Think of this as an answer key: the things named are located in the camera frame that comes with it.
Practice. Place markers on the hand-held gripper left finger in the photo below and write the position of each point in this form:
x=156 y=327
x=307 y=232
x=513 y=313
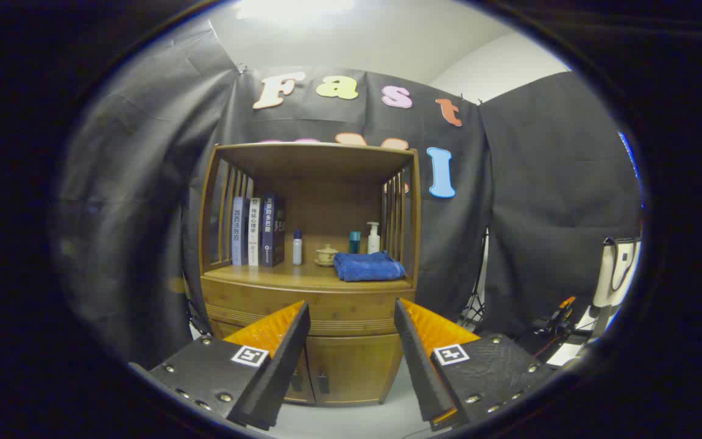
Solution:
x=284 y=366

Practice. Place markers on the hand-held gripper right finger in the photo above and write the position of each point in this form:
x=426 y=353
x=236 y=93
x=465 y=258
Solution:
x=418 y=366

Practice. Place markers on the wooden drawer with black knob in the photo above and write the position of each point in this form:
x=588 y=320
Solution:
x=351 y=311

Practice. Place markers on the wooden countertop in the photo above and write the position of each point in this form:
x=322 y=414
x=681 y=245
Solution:
x=302 y=275

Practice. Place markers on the wooden cabinet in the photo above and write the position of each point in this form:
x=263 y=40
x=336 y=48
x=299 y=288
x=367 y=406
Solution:
x=326 y=158

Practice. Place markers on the black tripod stand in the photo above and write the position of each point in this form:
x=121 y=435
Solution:
x=478 y=299

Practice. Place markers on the folded blue towel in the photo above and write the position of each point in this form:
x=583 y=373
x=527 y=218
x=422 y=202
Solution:
x=368 y=267

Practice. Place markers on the white bottle with blue cap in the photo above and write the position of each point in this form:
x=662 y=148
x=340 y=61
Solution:
x=297 y=251

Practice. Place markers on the beige lidded teacup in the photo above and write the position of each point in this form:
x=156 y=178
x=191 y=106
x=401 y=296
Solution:
x=326 y=256

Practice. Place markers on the white pump bottle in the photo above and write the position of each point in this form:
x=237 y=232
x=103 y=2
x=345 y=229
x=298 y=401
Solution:
x=373 y=242

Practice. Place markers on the white book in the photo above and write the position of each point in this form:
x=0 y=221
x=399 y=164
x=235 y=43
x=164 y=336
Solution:
x=254 y=235

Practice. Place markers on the dark blue book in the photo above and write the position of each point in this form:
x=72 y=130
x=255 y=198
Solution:
x=272 y=231

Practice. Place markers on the teal bottle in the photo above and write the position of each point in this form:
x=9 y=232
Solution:
x=354 y=242

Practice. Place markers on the light blue book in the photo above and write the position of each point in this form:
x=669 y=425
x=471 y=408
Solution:
x=239 y=235

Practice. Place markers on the orange and black device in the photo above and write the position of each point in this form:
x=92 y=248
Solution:
x=564 y=305

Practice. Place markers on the white tote bag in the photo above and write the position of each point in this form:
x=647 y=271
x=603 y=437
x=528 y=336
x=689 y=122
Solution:
x=622 y=274

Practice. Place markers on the black backdrop cloth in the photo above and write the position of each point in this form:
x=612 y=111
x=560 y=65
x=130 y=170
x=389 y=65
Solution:
x=144 y=183

